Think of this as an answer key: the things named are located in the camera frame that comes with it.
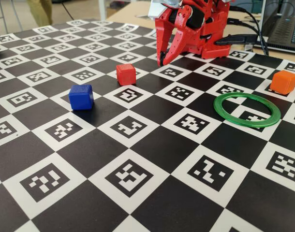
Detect green plastic ring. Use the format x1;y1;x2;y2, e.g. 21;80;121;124
213;92;281;128

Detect cardboard box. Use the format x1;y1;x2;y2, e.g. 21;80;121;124
106;6;120;18

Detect white table leg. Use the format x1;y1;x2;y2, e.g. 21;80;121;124
98;0;107;21

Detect black white marker checkerboard mat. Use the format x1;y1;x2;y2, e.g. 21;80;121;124
0;19;295;232

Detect grey metal furniture frame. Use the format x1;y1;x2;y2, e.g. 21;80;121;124
0;0;23;35

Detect orange cube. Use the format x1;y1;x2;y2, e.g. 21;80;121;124
269;70;295;95

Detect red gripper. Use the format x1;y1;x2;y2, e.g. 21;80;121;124
155;5;206;67

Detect blue cube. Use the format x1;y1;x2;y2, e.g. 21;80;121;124
68;84;94;111

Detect red cube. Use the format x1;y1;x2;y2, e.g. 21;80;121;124
116;63;137;87

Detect black clamp handle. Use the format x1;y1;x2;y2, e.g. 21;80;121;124
214;33;259;47

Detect dark laptop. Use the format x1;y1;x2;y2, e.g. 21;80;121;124
255;0;295;55

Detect black cable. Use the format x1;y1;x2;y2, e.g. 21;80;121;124
227;18;268;53
229;6;269;57

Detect khaki trouser legs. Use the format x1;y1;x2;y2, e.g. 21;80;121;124
26;0;54;27

